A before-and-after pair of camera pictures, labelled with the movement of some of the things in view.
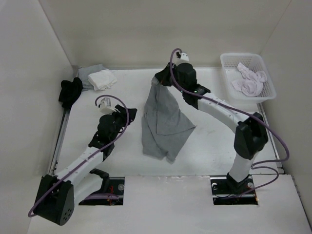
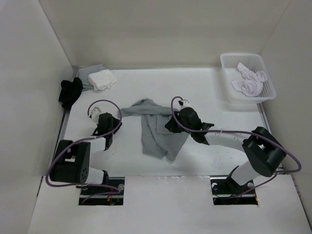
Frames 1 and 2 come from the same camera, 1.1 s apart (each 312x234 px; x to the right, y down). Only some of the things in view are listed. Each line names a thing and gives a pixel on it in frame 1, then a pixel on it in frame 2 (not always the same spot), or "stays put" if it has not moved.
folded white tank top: x=102 y=80 stays put
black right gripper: x=162 y=76 → x=171 y=126
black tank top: x=69 y=91 stays put
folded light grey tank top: x=84 y=72 stays put
